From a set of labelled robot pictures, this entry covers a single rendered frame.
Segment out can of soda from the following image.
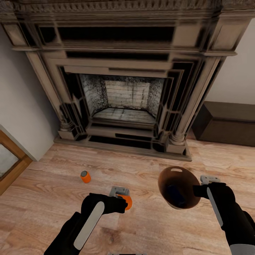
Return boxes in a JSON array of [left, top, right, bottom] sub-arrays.
[[80, 171, 91, 183], [118, 194, 132, 211], [167, 185, 185, 207]]

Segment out trash can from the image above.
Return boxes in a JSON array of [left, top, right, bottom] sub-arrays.
[[158, 166, 201, 210]]

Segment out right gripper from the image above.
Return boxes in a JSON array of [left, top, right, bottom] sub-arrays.
[[193, 185, 209, 199]]

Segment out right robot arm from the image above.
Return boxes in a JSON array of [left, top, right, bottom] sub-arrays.
[[193, 175, 255, 255]]

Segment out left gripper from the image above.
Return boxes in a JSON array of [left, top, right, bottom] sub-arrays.
[[107, 196, 128, 214]]

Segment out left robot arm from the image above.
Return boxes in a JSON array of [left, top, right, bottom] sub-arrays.
[[44, 186, 130, 255]]

